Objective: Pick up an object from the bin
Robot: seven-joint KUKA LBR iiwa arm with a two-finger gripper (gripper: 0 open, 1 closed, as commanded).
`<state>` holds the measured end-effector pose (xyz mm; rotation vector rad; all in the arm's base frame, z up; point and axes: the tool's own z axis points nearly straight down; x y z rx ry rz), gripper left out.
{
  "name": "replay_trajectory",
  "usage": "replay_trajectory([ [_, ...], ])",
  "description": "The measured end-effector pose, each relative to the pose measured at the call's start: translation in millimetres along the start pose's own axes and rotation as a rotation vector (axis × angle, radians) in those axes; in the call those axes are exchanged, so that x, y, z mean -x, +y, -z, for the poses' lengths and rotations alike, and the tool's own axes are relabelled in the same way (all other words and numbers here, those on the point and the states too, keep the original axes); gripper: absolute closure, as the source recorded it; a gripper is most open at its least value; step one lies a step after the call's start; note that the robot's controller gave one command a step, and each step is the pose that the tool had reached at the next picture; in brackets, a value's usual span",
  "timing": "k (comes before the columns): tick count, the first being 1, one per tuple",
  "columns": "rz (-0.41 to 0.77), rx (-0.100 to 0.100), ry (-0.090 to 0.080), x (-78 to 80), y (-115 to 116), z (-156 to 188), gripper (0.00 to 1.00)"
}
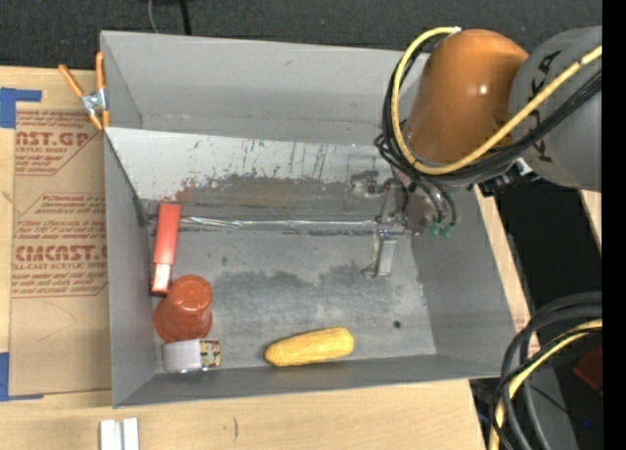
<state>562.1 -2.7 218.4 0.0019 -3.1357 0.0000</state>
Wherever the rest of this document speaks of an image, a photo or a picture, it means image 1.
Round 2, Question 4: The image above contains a brown cardboard board red print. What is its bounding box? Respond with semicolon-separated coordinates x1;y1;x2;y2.
8;65;114;398

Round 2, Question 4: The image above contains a white cylinder with printed label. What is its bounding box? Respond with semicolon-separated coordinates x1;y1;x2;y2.
161;337;222;375

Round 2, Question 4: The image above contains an orange-brown plastic cup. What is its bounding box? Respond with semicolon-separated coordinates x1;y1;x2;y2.
154;274;215;344

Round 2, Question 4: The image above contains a yellow toy corn cob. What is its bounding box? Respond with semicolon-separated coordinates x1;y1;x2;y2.
263;326;356;368

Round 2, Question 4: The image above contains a black cylinder on white bracket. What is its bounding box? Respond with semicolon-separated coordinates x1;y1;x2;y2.
476;157;535;198

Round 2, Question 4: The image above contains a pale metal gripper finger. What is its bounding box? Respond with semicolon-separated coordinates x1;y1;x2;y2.
349;169;388;198
361;226;399;279

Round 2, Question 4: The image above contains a grey metal bin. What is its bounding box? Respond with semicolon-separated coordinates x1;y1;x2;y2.
99;30;519;409

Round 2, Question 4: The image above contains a red-brown flat block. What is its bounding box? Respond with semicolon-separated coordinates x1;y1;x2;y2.
150;202;183;296

